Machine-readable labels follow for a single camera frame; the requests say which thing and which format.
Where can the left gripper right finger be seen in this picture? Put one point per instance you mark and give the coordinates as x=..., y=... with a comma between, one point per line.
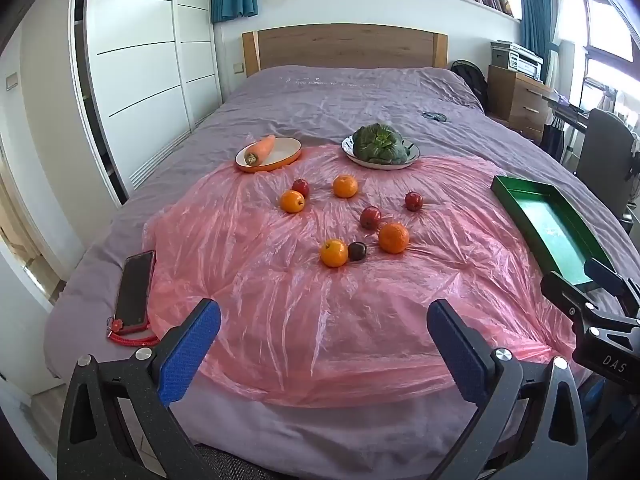
x=528, y=421

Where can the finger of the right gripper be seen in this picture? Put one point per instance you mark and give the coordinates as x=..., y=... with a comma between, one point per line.
x=625, y=290
x=573, y=303

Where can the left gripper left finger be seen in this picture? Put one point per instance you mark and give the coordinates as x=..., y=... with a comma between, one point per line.
x=94, y=441

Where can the red apple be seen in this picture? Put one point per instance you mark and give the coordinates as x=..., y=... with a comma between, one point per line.
x=413, y=201
x=301, y=186
x=370, y=218

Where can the orange mandarin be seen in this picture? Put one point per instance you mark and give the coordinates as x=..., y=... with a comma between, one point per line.
x=333, y=253
x=393, y=238
x=292, y=202
x=345, y=186

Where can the dark plum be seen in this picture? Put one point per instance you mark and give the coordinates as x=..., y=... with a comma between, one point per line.
x=357, y=251

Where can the green rectangular tray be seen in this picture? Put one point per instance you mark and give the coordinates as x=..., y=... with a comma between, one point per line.
x=554, y=232

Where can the grey office chair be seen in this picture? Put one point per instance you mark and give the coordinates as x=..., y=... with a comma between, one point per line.
x=609, y=161

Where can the smartphone in red case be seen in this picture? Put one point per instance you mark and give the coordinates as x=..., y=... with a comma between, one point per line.
x=131, y=306

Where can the dark blue tote bag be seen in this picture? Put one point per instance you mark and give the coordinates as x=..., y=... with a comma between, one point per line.
x=552, y=142

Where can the wooden drawer cabinet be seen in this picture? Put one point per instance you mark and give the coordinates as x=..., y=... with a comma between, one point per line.
x=518, y=102

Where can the white enamel plate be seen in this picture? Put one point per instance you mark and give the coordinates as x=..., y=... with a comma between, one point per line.
x=414, y=154

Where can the black backpack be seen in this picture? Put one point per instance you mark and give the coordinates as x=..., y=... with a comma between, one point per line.
x=474, y=78

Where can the white printer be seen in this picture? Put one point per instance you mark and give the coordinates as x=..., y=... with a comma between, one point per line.
x=510, y=56

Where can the pink plastic sheet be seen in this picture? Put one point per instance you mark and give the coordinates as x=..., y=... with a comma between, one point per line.
x=297, y=333

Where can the green leafy vegetable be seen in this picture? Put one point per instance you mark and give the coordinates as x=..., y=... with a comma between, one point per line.
x=380, y=144

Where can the teal curtain right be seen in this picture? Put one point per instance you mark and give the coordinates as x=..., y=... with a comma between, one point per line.
x=540, y=25

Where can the orange carrot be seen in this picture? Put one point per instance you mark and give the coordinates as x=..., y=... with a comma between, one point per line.
x=258, y=152

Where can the orange oval dish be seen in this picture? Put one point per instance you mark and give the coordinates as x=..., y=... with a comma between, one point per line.
x=285, y=151

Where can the wooden headboard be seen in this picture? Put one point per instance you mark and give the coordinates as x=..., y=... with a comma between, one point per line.
x=343, y=45

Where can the white sliding wardrobe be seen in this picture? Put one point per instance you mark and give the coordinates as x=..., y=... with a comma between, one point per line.
x=151, y=70

